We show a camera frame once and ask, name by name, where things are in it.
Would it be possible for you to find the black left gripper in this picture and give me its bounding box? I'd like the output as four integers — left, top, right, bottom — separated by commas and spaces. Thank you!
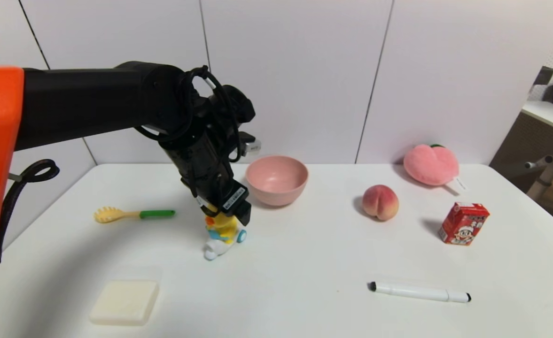
161, 130, 252, 227

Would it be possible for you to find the yellow duck toy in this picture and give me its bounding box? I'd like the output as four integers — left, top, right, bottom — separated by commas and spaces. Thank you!
204, 211, 248, 261

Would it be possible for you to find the pink bowl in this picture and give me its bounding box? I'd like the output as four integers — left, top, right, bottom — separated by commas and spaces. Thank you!
245, 155, 309, 207

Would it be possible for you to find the white soap bar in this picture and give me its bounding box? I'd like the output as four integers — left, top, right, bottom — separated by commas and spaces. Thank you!
89, 280, 160, 326

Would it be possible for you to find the peach fruit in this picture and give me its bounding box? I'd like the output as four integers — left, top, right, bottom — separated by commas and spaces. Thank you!
362, 184, 400, 222

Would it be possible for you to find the white marker pen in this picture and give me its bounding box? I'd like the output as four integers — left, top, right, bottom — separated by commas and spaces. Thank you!
368, 281, 472, 303

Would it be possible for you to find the pink plush peach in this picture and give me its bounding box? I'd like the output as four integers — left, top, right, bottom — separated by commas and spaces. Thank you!
403, 144, 469, 194

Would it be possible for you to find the red milk carton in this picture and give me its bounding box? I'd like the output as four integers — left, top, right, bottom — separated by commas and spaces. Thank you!
438, 202, 490, 246

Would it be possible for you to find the white side desk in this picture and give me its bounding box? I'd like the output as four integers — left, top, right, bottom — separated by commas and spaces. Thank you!
521, 100, 553, 202

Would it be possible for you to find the grey pegboard holder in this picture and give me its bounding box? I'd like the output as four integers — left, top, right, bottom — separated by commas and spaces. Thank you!
533, 67, 553, 86

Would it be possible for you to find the yellow pasta spoon green handle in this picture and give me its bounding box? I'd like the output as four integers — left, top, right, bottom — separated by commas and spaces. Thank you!
93, 207, 176, 223

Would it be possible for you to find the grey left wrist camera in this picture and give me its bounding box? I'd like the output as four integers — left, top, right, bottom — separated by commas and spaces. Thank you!
239, 133, 262, 156

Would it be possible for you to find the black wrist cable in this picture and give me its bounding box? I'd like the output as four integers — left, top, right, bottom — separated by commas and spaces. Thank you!
134, 65, 242, 165

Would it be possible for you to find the black arm base cable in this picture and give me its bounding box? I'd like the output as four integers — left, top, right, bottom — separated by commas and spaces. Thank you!
0, 159, 61, 276

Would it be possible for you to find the white desk crank handle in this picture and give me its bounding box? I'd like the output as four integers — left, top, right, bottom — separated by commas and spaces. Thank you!
524, 155, 553, 170

